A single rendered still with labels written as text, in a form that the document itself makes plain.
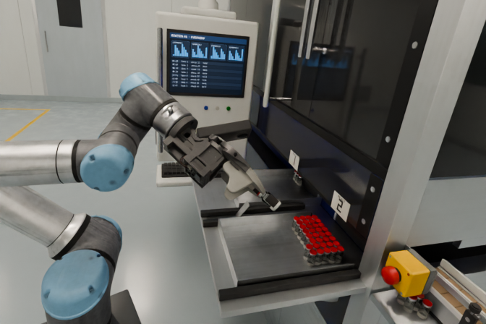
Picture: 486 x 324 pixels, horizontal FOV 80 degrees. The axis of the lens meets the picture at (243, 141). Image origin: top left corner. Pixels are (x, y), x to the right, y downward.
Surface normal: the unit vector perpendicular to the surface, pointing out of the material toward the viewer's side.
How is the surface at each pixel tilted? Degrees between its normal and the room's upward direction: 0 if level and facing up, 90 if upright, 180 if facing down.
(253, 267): 0
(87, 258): 7
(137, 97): 71
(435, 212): 90
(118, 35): 90
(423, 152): 90
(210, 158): 43
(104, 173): 90
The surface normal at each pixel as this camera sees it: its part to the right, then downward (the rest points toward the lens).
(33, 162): 0.22, -0.07
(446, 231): 0.26, 0.36
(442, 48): -0.96, 0.00
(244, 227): 0.09, -0.93
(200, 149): 0.15, -0.44
